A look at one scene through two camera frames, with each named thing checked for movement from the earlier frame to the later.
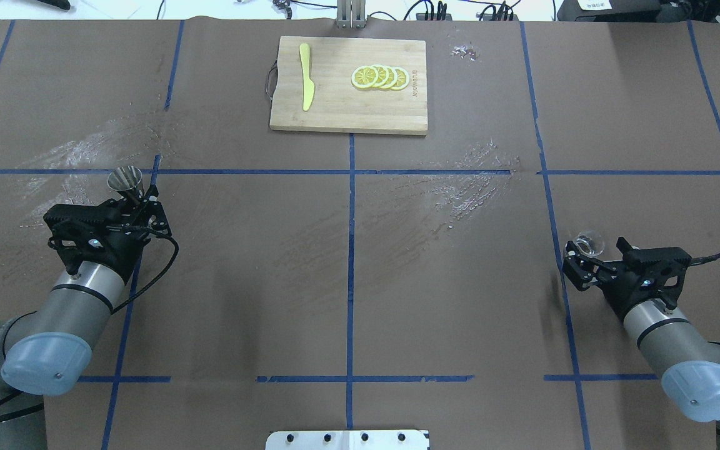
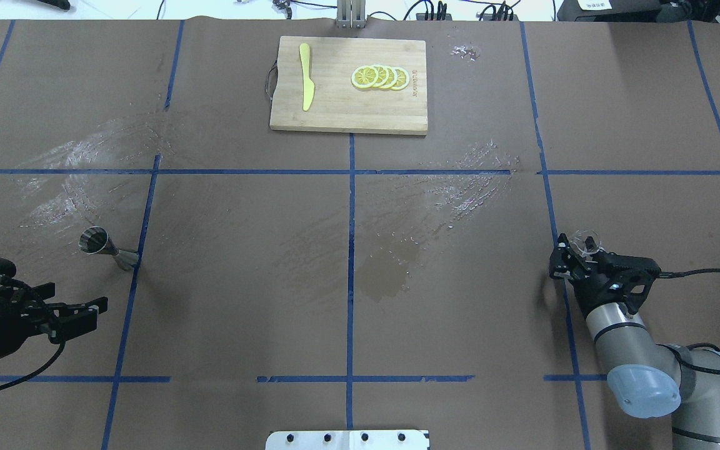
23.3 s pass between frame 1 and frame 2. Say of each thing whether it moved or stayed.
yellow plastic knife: stayed
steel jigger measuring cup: moved
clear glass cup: stayed
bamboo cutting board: stayed
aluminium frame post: stayed
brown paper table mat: stayed
